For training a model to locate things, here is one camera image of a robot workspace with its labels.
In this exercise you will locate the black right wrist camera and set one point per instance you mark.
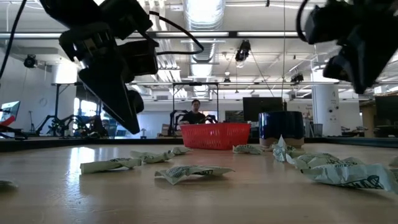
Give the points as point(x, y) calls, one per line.
point(329, 25)

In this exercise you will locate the silver round air duct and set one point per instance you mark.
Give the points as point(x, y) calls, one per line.
point(203, 18)

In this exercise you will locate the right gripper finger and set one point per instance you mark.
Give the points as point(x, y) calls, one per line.
point(370, 62)
point(335, 69)

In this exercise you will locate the black ceiling spotlight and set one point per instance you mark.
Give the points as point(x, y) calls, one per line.
point(243, 51)
point(297, 78)
point(30, 61)

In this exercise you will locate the black flat monitor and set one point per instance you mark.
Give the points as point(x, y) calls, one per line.
point(261, 109)

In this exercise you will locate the neighbour rig robot arm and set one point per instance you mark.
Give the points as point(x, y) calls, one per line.
point(51, 119)
point(211, 118)
point(173, 119)
point(93, 127)

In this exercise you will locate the black beam with light strips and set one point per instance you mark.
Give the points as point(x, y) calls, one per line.
point(264, 33)

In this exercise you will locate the dark blue ceramic mug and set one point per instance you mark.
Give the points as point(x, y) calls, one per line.
point(281, 127)

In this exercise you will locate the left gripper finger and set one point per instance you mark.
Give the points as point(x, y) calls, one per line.
point(115, 90)
point(137, 102)

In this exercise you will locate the grey tilted monitor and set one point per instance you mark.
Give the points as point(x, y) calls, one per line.
point(10, 110)

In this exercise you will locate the brown cardboard box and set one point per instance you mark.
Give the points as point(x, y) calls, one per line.
point(165, 129)

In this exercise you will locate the red plastic mesh basket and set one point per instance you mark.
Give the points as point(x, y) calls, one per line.
point(214, 137)

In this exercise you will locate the black aluminium table frame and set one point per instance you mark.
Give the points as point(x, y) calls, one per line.
point(31, 145)

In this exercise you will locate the dark chalkboard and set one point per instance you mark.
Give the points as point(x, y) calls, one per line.
point(233, 116)

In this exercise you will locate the white round column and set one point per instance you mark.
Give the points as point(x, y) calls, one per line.
point(326, 109)

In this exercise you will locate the grey mesh bin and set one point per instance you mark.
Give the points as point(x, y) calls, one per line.
point(317, 130)

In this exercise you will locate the person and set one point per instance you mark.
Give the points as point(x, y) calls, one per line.
point(193, 117)

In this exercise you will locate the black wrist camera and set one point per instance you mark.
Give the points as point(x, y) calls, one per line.
point(329, 25)
point(140, 60)

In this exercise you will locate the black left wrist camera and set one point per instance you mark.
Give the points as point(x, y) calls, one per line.
point(140, 60)

